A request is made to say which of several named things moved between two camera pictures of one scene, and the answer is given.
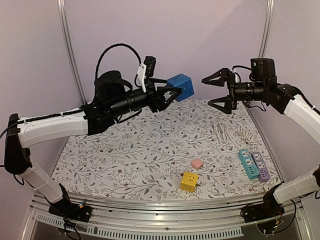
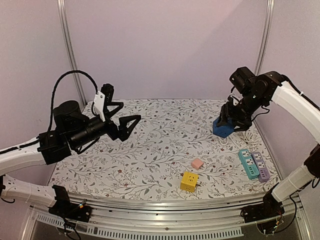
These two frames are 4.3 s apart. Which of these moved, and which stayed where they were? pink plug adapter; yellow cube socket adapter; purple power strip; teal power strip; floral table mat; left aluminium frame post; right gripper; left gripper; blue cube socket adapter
Moved: blue cube socket adapter; left gripper; right gripper
Stayed: pink plug adapter; teal power strip; purple power strip; floral table mat; left aluminium frame post; yellow cube socket adapter
